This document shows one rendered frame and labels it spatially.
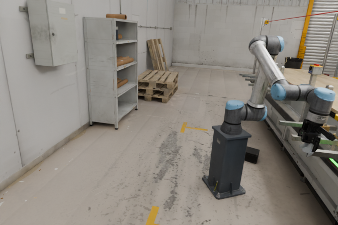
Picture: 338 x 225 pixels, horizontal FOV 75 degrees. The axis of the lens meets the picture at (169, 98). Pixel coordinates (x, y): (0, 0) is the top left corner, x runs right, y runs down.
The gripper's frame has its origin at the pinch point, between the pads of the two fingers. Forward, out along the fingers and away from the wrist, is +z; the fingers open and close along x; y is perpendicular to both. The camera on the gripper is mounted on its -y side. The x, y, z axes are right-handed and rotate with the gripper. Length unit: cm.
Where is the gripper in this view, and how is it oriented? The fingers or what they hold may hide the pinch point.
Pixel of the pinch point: (309, 154)
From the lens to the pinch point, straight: 146.3
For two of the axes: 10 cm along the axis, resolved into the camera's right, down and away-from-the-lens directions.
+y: -9.8, -1.3, 1.3
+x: -1.7, 2.9, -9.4
